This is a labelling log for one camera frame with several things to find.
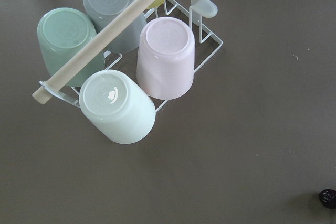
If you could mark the pink plastic cup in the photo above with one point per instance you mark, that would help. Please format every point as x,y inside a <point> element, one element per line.
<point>166,57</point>

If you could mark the dark red cherry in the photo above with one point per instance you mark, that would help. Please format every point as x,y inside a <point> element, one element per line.
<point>327,198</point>

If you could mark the white plastic cup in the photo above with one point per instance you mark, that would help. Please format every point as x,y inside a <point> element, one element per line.
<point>117,106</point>

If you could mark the grey plastic cup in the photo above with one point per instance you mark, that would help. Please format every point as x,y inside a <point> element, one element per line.
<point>102,12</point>

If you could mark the green plastic cup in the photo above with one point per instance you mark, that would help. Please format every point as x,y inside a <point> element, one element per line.
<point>61,33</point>

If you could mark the wooden rack handle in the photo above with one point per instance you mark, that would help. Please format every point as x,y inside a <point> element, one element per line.
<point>101,40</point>

